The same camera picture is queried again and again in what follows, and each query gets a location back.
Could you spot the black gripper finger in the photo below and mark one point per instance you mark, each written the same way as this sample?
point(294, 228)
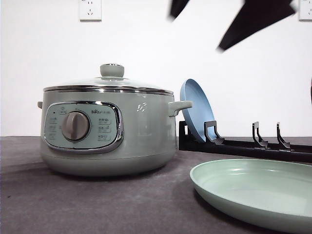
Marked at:
point(253, 16)
point(177, 7)

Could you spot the glass pot lid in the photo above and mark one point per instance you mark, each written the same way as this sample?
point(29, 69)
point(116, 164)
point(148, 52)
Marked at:
point(111, 78)

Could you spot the green plate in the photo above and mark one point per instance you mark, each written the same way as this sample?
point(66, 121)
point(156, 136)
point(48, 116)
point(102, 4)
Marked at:
point(278, 190)

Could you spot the blue plate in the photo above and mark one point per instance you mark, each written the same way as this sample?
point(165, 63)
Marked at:
point(202, 109)

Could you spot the green electric steamer pot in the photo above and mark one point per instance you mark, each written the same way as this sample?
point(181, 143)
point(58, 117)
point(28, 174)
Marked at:
point(108, 130)

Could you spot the dark object at edge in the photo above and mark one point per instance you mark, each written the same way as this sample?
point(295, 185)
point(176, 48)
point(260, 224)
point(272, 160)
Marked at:
point(311, 90)

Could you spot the black dish rack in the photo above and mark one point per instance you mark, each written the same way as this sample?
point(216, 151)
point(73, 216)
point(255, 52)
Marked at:
point(257, 147)

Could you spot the right white wall socket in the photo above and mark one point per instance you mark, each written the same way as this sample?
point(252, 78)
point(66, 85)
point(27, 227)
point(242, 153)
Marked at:
point(305, 11)

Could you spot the white wall socket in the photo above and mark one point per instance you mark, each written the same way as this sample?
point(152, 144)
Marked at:
point(305, 11)
point(90, 10)

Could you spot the left white wall socket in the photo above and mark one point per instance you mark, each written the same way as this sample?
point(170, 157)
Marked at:
point(90, 10)

